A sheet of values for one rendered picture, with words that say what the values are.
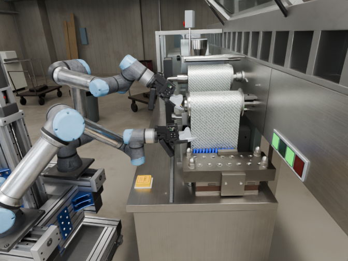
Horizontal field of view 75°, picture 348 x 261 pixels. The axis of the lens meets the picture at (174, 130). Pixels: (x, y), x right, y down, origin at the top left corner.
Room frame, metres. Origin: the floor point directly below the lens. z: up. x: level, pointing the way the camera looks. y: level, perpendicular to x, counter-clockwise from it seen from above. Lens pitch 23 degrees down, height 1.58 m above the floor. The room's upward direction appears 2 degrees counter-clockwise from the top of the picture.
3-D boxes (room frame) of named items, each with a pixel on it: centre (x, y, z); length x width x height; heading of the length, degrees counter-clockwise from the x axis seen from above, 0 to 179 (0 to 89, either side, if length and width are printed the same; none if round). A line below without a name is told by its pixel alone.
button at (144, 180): (0.95, 0.16, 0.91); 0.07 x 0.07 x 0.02; 89
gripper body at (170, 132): (1.04, 0.04, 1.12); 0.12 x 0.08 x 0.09; 89
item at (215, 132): (1.04, -0.20, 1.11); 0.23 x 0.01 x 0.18; 89
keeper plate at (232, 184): (0.82, -0.25, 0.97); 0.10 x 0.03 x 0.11; 89
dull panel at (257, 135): (2.17, -0.45, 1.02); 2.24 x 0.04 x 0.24; 179
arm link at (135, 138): (1.05, 0.20, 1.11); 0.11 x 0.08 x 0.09; 89
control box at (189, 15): (1.65, -0.12, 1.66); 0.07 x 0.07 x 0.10; 72
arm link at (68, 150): (1.28, 0.67, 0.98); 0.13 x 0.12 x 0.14; 146
